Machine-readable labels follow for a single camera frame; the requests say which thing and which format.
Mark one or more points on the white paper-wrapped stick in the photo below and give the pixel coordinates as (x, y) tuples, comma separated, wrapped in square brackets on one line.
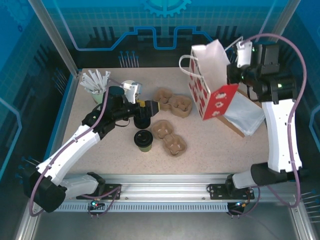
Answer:
[(106, 79), (99, 78), (88, 87), (90, 81), (94, 78)]

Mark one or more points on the small LED circuit board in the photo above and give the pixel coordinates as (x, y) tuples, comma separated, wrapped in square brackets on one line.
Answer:
[(96, 204), (240, 204)]

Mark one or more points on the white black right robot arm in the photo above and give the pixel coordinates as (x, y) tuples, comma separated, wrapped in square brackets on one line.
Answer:
[(280, 137)]

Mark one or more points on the mint green holder cup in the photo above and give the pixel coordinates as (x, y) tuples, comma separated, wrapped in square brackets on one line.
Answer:
[(98, 97)]

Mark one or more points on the aluminium frame bar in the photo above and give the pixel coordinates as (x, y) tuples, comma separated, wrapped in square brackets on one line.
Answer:
[(301, 220), (25, 225)]

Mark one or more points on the blue aluminium table edge rail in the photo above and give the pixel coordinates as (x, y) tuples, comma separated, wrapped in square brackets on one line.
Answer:
[(63, 117)]

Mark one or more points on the brown pulp cup carrier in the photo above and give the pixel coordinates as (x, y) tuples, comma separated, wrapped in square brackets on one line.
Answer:
[(170, 140), (175, 102)]

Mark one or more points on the green paper coffee cup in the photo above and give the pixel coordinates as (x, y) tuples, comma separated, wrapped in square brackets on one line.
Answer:
[(144, 149)]

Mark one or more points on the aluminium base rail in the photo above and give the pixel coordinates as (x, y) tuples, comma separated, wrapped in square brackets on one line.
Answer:
[(162, 187)]

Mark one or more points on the black plastic cup lid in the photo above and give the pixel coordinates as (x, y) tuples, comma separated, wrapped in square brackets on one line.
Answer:
[(143, 137)]

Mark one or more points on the aluminium frame post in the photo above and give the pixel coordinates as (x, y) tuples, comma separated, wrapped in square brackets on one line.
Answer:
[(59, 37), (281, 15)]

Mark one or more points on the red white paper gift bag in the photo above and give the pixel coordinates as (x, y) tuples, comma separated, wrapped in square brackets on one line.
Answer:
[(207, 65)]

